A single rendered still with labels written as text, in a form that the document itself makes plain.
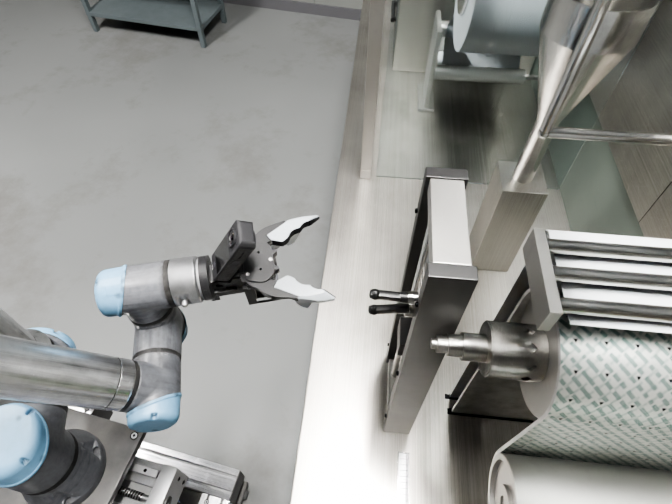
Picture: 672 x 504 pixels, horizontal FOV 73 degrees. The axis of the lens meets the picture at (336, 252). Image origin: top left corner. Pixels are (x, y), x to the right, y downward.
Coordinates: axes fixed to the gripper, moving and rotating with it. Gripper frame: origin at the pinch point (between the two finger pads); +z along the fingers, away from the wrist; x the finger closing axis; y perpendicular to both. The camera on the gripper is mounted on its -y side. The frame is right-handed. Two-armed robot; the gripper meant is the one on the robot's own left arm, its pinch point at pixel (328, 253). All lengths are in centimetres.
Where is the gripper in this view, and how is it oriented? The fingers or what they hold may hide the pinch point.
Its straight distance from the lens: 72.5
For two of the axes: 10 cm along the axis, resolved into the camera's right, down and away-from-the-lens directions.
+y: -0.3, 4.9, 8.7
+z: 9.8, -1.5, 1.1
